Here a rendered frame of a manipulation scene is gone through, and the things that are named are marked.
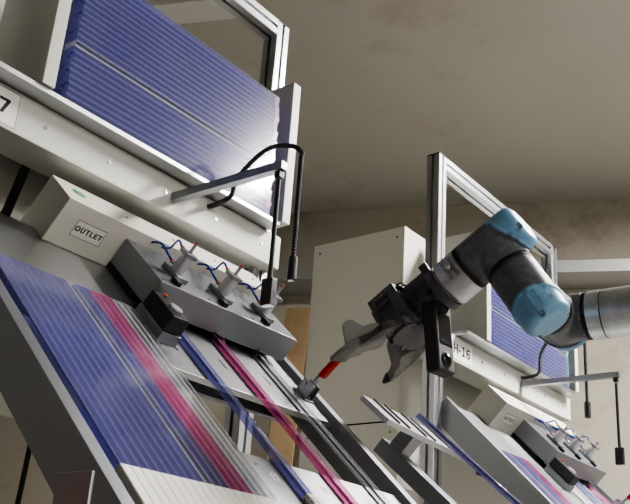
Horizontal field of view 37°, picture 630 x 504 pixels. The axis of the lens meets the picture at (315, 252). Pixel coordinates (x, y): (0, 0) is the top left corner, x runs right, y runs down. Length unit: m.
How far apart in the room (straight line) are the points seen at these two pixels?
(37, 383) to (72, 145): 0.60
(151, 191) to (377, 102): 2.62
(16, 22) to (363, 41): 2.32
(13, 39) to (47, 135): 0.19
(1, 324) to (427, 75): 3.06
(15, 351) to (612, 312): 0.85
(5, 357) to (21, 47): 0.65
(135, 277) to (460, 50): 2.55
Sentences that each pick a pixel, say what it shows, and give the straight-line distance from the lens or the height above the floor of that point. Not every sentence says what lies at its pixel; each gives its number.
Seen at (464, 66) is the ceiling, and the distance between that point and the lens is 3.97.
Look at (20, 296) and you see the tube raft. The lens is 1.22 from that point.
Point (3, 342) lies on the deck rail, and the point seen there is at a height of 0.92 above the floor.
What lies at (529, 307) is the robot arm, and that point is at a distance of 1.38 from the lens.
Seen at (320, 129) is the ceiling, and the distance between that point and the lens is 4.44.
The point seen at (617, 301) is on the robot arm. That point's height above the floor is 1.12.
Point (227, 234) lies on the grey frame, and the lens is 1.80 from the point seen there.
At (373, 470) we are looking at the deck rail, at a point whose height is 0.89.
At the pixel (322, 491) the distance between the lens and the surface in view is 1.34.
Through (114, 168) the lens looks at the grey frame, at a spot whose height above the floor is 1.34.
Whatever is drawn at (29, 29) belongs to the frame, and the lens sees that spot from 1.64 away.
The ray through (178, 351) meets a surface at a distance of 1.44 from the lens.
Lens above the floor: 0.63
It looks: 22 degrees up
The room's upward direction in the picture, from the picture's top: 4 degrees clockwise
